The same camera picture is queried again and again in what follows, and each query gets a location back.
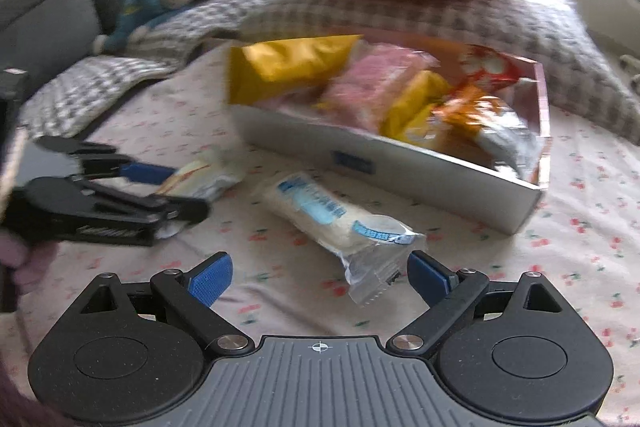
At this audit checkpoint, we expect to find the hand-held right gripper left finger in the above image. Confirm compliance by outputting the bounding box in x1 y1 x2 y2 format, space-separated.
65 251 254 356

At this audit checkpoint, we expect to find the long white blue snack packet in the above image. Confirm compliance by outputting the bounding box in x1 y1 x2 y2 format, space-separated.
252 172 426 307

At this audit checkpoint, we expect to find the grey checkered folded quilt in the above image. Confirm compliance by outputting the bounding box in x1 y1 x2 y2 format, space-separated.
235 0 640 143

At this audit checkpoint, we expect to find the person's left hand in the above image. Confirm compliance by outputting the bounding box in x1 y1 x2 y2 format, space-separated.
0 234 59 296

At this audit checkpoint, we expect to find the yellow foil snack packet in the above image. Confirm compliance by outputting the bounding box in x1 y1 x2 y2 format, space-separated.
380 69 451 148
227 34 364 107

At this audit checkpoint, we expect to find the blue monkey plush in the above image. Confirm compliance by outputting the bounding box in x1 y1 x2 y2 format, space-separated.
94 0 209 56

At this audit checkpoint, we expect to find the orange white snack packet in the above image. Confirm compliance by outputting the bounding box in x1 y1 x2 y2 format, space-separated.
432 84 544 183

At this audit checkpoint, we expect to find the pink cardboard box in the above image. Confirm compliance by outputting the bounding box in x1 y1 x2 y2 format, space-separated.
227 27 553 237

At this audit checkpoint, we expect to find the pink snack packet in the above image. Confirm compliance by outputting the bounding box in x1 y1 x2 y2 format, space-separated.
315 42 436 133

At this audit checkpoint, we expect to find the grey checkered sofa cover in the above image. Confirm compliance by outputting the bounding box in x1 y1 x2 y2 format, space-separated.
17 0 321 140

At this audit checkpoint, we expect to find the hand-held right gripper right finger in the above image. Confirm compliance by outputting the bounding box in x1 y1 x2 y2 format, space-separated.
388 250 569 354

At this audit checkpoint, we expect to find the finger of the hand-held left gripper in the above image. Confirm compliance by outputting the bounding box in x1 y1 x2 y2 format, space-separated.
70 179 210 248
37 136 179 187

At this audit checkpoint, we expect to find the red white-printed snack packet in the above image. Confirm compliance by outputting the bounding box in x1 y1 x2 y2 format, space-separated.
452 44 539 93

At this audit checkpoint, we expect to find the white yellow snack packet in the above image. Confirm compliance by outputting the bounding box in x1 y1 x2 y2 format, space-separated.
150 147 246 238

